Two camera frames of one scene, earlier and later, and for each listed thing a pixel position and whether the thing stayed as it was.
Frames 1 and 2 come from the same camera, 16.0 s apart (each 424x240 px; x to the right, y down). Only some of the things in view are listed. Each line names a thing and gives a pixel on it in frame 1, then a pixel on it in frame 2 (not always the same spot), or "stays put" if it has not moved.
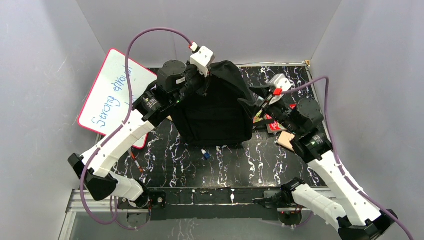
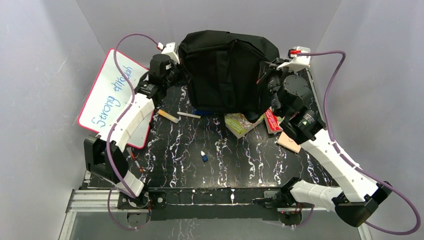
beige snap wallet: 284,139 stays put
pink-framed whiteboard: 107,104 stays put
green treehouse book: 257,118 -> 236,124
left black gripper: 196,82 -> 174,68
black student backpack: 221,112 -> 227,72
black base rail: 179,204 stays put
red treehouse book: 274,127 stays put
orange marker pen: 136,162 stays put
